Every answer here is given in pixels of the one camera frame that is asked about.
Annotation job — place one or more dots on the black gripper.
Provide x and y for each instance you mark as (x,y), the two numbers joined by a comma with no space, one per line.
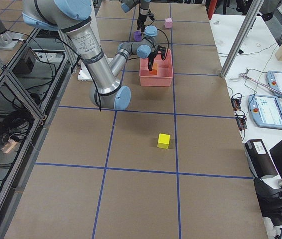
(153,56)
(141,19)

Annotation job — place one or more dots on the orange foam block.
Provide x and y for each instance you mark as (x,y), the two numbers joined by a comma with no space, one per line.
(153,71)

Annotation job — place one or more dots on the purple foam block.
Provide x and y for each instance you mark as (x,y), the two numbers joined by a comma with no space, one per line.
(137,36)

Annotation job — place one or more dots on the yellow foam block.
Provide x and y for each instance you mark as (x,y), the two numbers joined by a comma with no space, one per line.
(163,141)

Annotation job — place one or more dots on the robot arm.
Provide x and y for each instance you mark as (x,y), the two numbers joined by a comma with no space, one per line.
(127,5)
(73,18)

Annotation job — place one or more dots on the pink plastic bin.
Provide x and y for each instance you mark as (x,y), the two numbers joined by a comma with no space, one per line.
(164,72)

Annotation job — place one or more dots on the pink foam block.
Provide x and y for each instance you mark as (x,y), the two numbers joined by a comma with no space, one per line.
(168,23)

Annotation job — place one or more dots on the near teach pendant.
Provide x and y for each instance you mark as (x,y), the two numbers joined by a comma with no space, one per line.
(266,111)

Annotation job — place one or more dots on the black box with label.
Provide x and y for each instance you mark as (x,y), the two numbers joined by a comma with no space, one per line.
(259,160)

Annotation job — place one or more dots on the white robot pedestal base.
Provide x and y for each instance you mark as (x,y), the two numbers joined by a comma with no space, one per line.
(84,75)

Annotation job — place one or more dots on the aluminium frame post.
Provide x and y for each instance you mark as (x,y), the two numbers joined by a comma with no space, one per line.
(241,35)

